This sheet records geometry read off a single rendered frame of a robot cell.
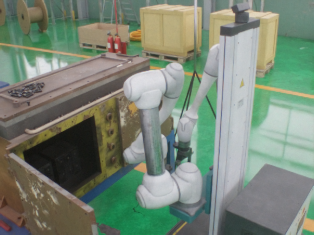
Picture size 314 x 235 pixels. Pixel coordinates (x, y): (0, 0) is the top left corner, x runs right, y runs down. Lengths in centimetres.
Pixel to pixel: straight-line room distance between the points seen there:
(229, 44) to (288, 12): 921
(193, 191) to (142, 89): 68
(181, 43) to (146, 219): 490
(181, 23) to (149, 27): 92
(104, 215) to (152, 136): 155
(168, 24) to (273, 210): 596
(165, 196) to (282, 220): 63
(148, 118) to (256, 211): 77
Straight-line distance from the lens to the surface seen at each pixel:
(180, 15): 715
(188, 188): 186
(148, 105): 162
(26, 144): 185
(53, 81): 226
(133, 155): 200
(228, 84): 162
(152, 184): 177
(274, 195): 198
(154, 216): 303
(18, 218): 226
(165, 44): 752
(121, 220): 302
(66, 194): 138
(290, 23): 1077
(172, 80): 165
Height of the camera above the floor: 205
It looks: 25 degrees down
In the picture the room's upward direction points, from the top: 1 degrees counter-clockwise
